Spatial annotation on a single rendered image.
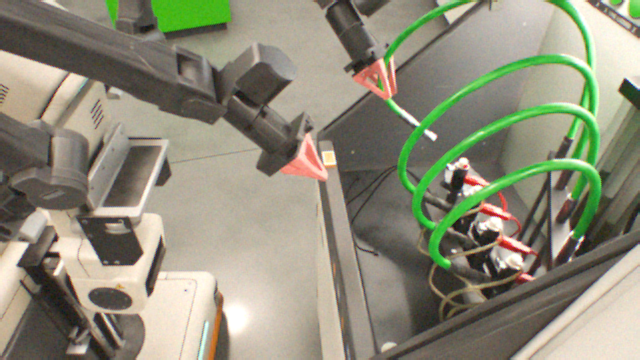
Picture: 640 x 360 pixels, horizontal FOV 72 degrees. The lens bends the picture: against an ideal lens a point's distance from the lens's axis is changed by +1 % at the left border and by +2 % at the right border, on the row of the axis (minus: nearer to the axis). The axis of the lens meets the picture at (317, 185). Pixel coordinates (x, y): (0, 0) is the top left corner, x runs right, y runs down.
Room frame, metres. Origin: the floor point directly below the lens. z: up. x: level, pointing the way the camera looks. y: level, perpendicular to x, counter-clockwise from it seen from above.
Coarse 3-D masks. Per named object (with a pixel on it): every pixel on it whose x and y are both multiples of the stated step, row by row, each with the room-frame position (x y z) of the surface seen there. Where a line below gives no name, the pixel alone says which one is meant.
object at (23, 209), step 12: (0, 180) 0.47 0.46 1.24; (0, 192) 0.46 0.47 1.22; (12, 192) 0.46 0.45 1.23; (0, 204) 0.46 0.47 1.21; (12, 204) 0.46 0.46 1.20; (24, 204) 0.47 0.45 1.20; (0, 216) 0.45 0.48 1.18; (12, 216) 0.46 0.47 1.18; (24, 216) 0.47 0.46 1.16; (0, 228) 0.45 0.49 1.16; (12, 228) 0.45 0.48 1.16; (0, 240) 0.43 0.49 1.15
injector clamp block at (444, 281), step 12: (420, 204) 0.70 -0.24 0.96; (456, 204) 0.68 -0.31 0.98; (432, 216) 0.64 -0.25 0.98; (444, 216) 0.64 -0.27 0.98; (420, 228) 0.67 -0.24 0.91; (456, 228) 0.64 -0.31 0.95; (444, 240) 0.57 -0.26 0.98; (444, 252) 0.54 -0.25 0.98; (456, 252) 0.54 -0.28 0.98; (432, 264) 0.58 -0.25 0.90; (468, 264) 0.51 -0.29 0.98; (432, 276) 0.56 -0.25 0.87; (444, 276) 0.52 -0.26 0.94; (456, 276) 0.49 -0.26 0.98; (492, 276) 0.49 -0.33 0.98; (444, 288) 0.50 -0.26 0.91; (456, 288) 0.47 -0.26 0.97; (456, 300) 0.45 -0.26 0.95; (468, 300) 0.43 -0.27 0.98; (480, 300) 0.43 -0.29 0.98; (444, 312) 0.49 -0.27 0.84; (456, 312) 0.44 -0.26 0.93
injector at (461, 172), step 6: (456, 162) 0.68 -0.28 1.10; (462, 168) 0.66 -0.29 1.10; (468, 168) 0.66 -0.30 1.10; (456, 174) 0.66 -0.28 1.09; (462, 174) 0.65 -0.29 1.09; (456, 180) 0.66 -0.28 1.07; (462, 180) 0.65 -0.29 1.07; (444, 186) 0.66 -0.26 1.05; (450, 186) 0.66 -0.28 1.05; (456, 186) 0.65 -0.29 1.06; (462, 186) 0.66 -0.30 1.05; (450, 192) 0.66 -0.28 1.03; (456, 192) 0.65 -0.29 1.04; (450, 198) 0.66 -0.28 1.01; (456, 198) 0.66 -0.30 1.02
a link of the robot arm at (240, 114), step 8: (240, 96) 0.52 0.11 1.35; (232, 104) 0.51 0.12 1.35; (240, 104) 0.52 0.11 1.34; (248, 104) 0.52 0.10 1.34; (256, 104) 0.53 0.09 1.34; (232, 112) 0.51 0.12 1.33; (240, 112) 0.51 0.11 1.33; (248, 112) 0.51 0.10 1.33; (256, 112) 0.52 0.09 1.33; (232, 120) 0.51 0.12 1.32; (240, 120) 0.51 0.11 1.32; (248, 120) 0.51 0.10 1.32; (240, 128) 0.51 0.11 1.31
